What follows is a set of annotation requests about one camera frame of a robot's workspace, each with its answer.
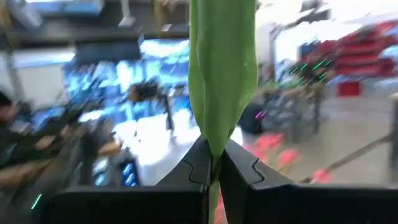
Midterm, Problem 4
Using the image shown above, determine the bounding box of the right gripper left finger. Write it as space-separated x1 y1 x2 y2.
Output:
43 136 215 224

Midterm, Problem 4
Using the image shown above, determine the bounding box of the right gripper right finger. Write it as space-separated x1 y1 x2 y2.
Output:
219 139 398 224

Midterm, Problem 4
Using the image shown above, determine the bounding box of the pink artificial flower spray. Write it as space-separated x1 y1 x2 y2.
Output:
245 132 394 184

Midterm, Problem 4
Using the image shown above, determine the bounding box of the yellow artificial tulip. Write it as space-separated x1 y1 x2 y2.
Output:
188 0 259 224

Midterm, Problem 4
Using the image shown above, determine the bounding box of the person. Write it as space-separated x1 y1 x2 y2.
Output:
0 90 125 190

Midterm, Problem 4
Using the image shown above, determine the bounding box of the red storage bin shelf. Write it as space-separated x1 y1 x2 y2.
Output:
334 20 398 97

